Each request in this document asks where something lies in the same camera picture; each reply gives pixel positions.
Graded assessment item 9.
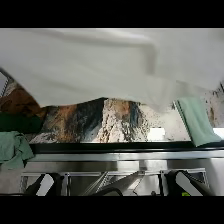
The white shirt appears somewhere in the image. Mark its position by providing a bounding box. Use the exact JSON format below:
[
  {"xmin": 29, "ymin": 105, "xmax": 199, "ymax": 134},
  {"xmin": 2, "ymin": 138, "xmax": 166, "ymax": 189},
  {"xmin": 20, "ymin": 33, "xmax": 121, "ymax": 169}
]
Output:
[{"xmin": 0, "ymin": 27, "xmax": 224, "ymax": 113}]

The dark green garment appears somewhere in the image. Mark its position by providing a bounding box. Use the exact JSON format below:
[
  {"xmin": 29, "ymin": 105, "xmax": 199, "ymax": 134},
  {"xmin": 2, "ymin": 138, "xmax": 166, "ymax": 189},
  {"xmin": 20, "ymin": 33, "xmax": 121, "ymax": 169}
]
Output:
[{"xmin": 0, "ymin": 111, "xmax": 45, "ymax": 135}]

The brown garment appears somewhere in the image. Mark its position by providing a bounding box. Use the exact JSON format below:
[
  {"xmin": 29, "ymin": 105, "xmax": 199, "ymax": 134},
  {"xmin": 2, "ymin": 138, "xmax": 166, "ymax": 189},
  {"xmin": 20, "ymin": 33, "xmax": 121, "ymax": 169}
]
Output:
[{"xmin": 0, "ymin": 86, "xmax": 48, "ymax": 120}]

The silver frame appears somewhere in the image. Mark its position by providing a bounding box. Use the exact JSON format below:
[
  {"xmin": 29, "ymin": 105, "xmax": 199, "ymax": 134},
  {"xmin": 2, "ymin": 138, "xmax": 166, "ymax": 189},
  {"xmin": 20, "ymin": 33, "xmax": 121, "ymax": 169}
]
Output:
[{"xmin": 0, "ymin": 68, "xmax": 224, "ymax": 197}]

